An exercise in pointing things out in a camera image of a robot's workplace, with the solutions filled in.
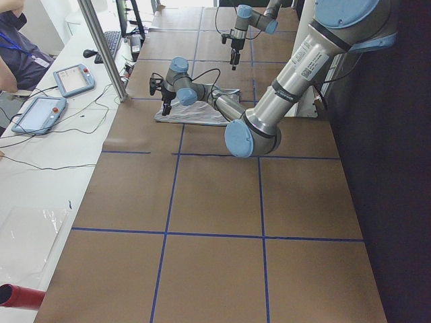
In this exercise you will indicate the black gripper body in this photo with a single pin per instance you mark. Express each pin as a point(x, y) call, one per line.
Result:
point(235, 44)
point(168, 95)

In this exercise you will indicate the navy white striped polo shirt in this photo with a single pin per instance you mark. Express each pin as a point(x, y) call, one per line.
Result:
point(197, 113)

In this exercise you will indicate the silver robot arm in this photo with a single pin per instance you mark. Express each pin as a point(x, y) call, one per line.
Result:
point(336, 27)
point(246, 16)

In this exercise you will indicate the black monitor stand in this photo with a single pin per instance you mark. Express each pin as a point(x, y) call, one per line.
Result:
point(129, 19)

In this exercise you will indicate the black computer keyboard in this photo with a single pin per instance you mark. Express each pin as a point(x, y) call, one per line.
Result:
point(113, 40)

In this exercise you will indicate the black computer mouse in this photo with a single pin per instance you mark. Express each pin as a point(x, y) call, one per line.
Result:
point(87, 53)

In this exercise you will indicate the far blue teach pendant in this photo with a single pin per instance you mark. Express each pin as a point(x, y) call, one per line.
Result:
point(74, 80)

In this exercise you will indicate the blue teach pendant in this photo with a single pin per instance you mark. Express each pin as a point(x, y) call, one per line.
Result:
point(40, 116)
point(74, 80)

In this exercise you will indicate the near blue teach pendant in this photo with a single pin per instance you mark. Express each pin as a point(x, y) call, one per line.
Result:
point(40, 116)

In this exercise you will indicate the seated person dark shirt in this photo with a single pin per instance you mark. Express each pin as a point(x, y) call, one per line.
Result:
point(23, 64)

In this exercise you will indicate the clear plastic bag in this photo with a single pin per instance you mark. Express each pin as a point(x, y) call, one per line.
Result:
point(27, 239)

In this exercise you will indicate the red cylinder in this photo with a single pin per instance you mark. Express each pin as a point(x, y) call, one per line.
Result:
point(13, 296)

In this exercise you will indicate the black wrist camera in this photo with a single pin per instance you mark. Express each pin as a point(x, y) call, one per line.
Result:
point(225, 37)
point(155, 84)

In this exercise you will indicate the aluminium frame post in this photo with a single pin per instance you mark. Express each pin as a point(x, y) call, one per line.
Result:
point(93, 24)

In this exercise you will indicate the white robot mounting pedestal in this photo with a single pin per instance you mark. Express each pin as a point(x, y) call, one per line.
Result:
point(305, 60)

